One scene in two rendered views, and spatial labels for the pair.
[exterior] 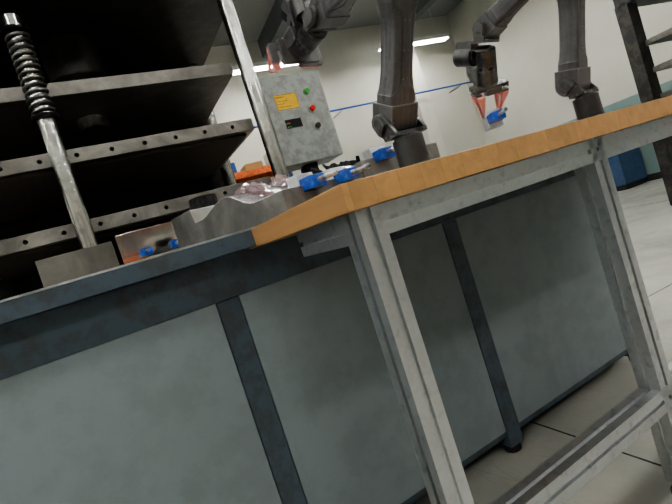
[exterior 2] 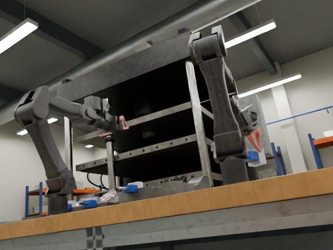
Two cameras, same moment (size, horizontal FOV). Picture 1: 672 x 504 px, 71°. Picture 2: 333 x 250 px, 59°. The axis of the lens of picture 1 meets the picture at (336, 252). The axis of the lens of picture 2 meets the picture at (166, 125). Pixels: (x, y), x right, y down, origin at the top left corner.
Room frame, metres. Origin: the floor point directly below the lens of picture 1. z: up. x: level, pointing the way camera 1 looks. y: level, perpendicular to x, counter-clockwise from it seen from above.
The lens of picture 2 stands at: (0.65, -1.24, 0.75)
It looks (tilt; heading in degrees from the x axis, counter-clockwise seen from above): 18 degrees up; 53
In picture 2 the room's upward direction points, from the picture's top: 7 degrees counter-clockwise
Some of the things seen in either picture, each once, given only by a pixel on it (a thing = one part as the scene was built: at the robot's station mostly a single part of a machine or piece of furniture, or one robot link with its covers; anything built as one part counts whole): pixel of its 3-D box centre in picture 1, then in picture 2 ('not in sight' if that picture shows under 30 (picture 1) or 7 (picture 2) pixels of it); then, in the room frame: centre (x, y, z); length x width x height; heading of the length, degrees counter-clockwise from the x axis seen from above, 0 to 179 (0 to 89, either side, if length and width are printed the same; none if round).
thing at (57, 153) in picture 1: (74, 203); (112, 179); (1.62, 0.80, 1.10); 0.05 x 0.05 x 1.30
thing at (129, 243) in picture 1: (154, 255); not in sight; (1.95, 0.72, 0.87); 0.50 x 0.27 x 0.17; 27
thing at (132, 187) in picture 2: (386, 153); (129, 188); (1.21, -0.20, 0.89); 0.13 x 0.05 x 0.05; 27
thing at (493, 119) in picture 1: (497, 115); (247, 156); (1.45, -0.60, 0.92); 0.13 x 0.05 x 0.05; 2
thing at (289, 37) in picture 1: (295, 25); (103, 112); (1.18, -0.08, 1.25); 0.07 x 0.06 x 0.11; 118
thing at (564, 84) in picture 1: (577, 87); (229, 150); (1.23, -0.73, 0.90); 0.09 x 0.06 x 0.06; 125
